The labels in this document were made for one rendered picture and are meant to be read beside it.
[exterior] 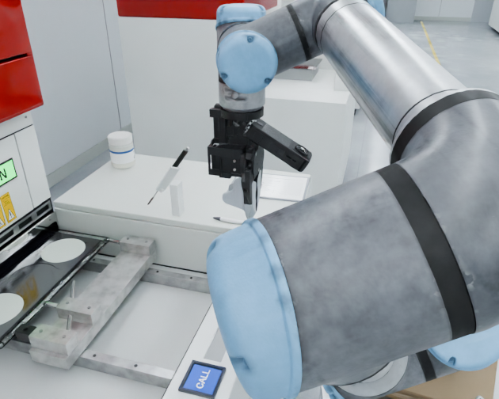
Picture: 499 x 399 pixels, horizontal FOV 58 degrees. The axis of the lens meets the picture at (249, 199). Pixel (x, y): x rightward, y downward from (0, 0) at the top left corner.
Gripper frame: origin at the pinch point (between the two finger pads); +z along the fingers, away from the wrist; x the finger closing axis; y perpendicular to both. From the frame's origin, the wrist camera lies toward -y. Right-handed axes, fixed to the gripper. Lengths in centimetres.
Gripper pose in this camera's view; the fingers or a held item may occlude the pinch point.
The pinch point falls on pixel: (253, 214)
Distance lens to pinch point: 82.4
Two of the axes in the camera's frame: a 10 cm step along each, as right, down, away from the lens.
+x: -2.7, 4.6, -8.4
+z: 0.0, 8.8, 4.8
